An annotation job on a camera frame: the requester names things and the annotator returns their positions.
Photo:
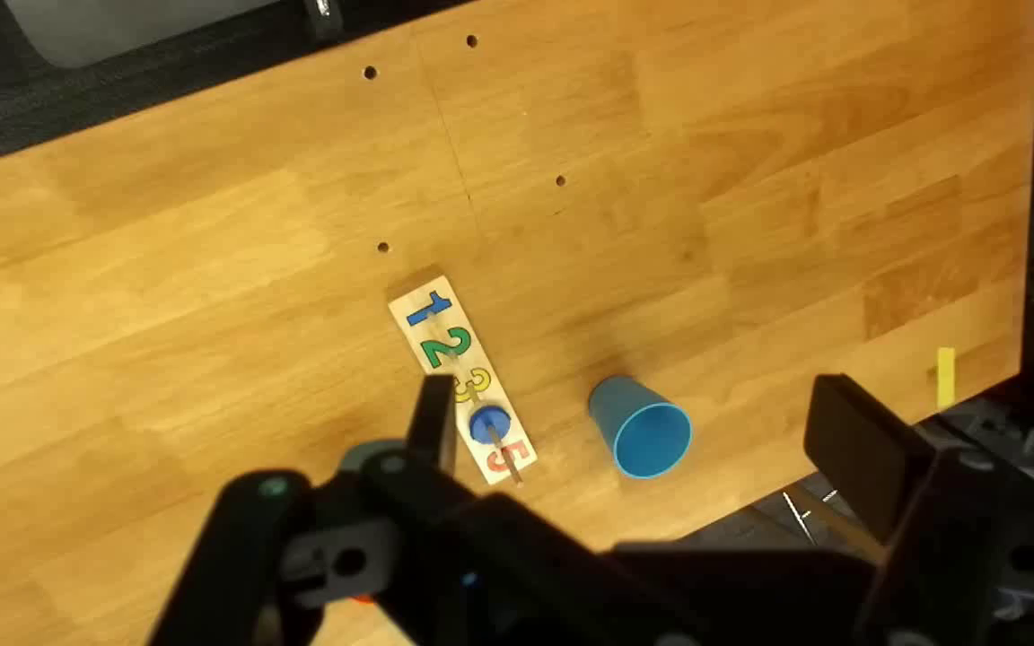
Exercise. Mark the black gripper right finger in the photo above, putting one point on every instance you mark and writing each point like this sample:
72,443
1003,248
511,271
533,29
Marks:
865,452

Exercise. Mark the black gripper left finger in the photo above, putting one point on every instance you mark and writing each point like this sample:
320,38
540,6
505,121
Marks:
433,429

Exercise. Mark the blue plastic cup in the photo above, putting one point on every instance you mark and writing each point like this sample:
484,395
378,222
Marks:
644,432

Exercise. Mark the wooden number puzzle board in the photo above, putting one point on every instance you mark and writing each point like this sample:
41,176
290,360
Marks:
442,343

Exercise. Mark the yellow tape strip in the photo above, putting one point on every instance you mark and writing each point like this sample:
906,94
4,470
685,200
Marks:
947,374

